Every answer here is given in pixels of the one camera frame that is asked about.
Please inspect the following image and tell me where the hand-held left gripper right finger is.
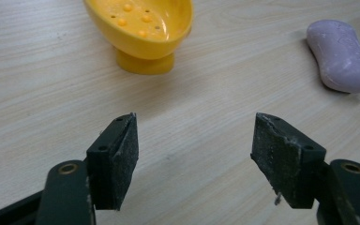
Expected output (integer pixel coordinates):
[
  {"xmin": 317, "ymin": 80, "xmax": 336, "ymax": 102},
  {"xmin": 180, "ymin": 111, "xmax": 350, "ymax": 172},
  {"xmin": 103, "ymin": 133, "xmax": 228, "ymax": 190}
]
[{"xmin": 250, "ymin": 112, "xmax": 327, "ymax": 210}]

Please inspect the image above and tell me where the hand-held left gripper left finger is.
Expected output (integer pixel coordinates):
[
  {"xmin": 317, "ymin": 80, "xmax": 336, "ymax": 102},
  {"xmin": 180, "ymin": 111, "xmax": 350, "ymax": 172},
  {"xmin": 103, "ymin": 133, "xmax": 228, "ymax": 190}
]
[{"xmin": 85, "ymin": 112, "xmax": 140, "ymax": 211}]

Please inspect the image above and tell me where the purple soap bar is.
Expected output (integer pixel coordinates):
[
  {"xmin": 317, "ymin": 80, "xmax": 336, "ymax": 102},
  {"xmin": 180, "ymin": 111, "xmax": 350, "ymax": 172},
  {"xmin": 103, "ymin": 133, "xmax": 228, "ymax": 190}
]
[{"xmin": 306, "ymin": 19, "xmax": 360, "ymax": 94}]

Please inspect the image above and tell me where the yellow soap dish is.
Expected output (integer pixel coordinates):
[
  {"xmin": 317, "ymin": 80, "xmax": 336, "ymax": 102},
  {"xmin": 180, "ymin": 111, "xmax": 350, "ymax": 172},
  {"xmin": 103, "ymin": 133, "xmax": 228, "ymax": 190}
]
[{"xmin": 82, "ymin": 0, "xmax": 195, "ymax": 76}]

